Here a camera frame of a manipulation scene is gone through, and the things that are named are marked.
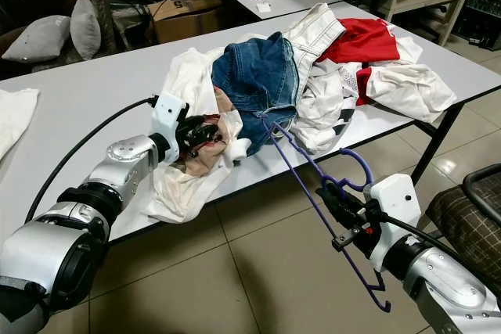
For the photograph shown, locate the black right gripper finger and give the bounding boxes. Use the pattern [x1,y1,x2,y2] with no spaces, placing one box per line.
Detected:
[318,183,358,208]
[319,193,353,217]

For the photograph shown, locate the peach printed garment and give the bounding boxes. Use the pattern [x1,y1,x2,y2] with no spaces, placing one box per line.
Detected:
[178,86,242,178]

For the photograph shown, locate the purple plastic hanger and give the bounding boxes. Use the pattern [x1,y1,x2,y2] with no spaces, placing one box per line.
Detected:
[262,111,394,314]

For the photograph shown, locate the cream white shirt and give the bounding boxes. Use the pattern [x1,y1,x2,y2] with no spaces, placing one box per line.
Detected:
[147,35,243,225]

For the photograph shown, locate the blue denim jeans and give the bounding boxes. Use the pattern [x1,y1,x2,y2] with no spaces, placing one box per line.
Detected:
[210,31,302,156]

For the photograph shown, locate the white table with black legs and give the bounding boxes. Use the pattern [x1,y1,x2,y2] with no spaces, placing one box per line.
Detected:
[0,2,501,245]

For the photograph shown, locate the white patterned garment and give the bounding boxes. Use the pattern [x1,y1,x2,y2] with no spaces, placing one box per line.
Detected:
[296,56,373,155]

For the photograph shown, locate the open brown cardboard box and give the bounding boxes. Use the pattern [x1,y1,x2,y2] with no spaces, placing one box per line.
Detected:
[147,0,224,45]

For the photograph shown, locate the plaid chair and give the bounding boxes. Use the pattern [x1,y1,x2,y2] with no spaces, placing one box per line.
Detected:
[425,163,501,274]

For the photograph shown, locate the white crumpled garment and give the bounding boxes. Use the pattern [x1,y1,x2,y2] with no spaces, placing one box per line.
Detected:
[360,59,458,124]

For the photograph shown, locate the white stitched trousers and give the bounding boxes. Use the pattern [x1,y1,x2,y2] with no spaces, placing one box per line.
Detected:
[280,2,348,77]

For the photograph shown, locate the flat white cloth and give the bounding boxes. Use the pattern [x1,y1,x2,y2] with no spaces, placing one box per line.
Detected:
[0,88,41,160]

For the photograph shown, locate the grey cushion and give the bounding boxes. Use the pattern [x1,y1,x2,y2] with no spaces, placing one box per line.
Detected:
[69,0,103,60]
[2,15,72,63]

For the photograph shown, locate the red shirt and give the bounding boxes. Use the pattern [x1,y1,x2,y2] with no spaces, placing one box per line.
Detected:
[317,17,402,66]

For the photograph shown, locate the patterned curtain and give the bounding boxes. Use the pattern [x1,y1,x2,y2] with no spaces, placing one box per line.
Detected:
[82,0,120,55]

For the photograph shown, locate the black crate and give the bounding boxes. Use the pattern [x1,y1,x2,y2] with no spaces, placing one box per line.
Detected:
[452,0,501,52]

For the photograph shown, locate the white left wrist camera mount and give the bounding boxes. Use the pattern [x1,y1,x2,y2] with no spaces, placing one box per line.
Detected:
[151,92,190,151]

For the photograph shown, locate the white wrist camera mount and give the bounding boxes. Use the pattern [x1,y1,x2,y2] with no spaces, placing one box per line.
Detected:
[151,92,190,151]
[365,173,424,272]

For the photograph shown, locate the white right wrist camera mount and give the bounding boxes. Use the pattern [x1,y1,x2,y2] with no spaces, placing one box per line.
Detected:
[365,173,424,272]

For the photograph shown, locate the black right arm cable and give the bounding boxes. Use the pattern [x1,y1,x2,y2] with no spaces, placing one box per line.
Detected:
[374,207,467,246]

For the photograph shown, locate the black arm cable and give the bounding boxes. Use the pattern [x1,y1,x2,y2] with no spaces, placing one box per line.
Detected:
[25,95,159,224]
[374,207,467,246]

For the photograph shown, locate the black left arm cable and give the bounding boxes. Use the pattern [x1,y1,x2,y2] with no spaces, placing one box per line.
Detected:
[25,95,159,224]

